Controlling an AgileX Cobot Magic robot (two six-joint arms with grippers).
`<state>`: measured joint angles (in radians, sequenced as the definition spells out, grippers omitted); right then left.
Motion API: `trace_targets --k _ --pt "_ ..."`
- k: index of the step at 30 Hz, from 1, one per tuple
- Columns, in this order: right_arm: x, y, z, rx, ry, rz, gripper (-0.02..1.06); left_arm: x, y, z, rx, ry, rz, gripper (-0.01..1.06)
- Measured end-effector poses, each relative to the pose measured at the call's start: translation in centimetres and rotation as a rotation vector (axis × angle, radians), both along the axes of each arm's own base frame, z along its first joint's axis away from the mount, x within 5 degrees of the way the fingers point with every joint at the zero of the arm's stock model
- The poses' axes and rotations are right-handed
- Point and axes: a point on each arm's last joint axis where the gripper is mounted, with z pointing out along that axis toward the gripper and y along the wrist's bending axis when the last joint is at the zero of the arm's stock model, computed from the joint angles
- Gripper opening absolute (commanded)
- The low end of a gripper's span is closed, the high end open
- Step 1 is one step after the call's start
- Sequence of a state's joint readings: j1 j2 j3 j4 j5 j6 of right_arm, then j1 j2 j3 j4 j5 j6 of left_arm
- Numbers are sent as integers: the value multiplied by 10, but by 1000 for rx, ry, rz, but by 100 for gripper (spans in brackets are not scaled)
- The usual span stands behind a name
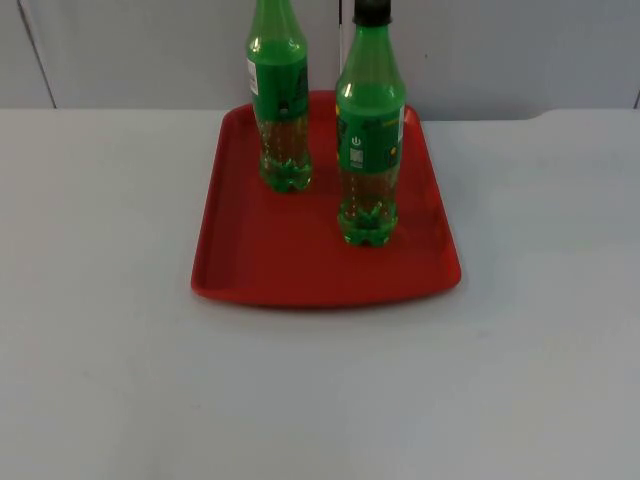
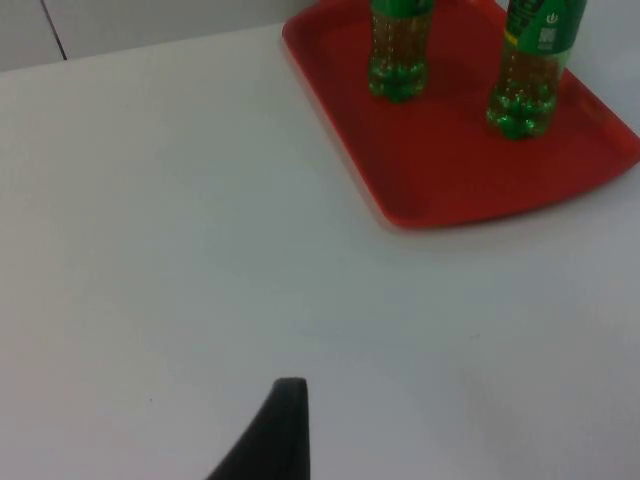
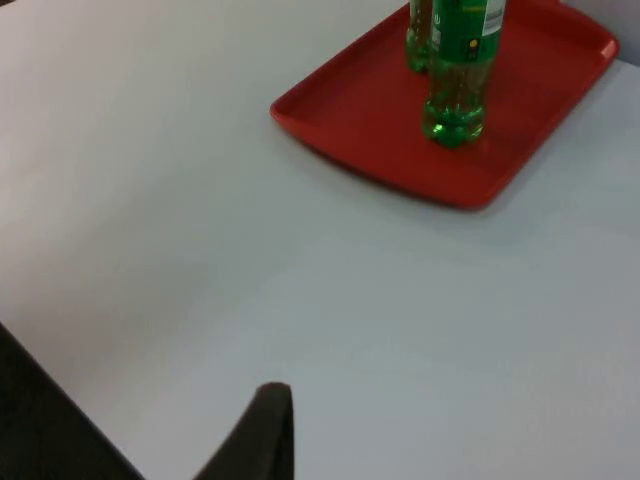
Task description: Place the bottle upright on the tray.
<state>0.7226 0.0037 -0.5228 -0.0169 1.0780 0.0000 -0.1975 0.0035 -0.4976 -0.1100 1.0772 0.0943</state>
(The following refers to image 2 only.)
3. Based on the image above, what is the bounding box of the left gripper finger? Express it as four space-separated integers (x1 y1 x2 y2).
204 377 312 480

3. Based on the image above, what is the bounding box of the red tray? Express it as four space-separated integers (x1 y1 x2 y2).
281 0 640 230

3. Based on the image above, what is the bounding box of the green plastic bottle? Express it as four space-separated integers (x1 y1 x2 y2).
368 0 436 104
485 0 589 141

